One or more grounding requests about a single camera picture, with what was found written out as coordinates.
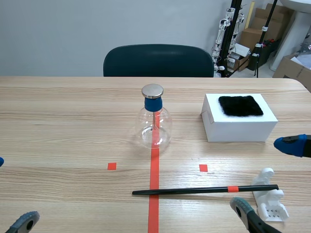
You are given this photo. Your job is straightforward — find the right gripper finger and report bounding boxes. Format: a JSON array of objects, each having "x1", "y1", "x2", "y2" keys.
[
  {"x1": 273, "y1": 133, "x2": 311, "y2": 158},
  {"x1": 229, "y1": 196, "x2": 282, "y2": 233}
]

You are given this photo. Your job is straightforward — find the white moulded stand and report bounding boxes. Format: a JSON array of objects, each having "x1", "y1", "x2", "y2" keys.
[{"x1": 251, "y1": 167, "x2": 290, "y2": 222}]

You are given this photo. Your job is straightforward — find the long black rod red band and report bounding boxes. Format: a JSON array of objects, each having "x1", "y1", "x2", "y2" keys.
[{"x1": 132, "y1": 184, "x2": 279, "y2": 196}]

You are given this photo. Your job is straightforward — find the white box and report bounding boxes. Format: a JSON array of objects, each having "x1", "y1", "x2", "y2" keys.
[{"x1": 201, "y1": 93, "x2": 278, "y2": 143}]

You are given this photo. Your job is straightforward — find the patch of black fur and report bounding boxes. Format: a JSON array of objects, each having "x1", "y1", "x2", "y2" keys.
[{"x1": 218, "y1": 95, "x2": 264, "y2": 117}]

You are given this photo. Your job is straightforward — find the brown cardboard box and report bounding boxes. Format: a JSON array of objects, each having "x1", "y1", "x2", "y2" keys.
[{"x1": 272, "y1": 53, "x2": 311, "y2": 93}]

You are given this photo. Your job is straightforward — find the black tripod stand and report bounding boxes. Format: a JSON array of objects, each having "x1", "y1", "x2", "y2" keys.
[
  {"x1": 221, "y1": 0, "x2": 244, "y2": 78},
  {"x1": 247, "y1": 0, "x2": 278, "y2": 78}
]

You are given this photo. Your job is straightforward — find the white wash basin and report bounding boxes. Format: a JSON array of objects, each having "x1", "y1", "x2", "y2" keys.
[{"x1": 271, "y1": 0, "x2": 311, "y2": 71}]

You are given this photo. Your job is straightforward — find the stacked brown cardboard boxes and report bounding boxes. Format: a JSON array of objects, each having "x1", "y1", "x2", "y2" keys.
[{"x1": 233, "y1": 3, "x2": 295, "y2": 71}]

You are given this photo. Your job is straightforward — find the clear glass flask with stopper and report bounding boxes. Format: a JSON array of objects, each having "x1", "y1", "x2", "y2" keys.
[{"x1": 135, "y1": 83, "x2": 173, "y2": 149}]

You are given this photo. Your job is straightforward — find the dark blue chair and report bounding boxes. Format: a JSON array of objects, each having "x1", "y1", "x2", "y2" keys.
[{"x1": 103, "y1": 44, "x2": 215, "y2": 78}]

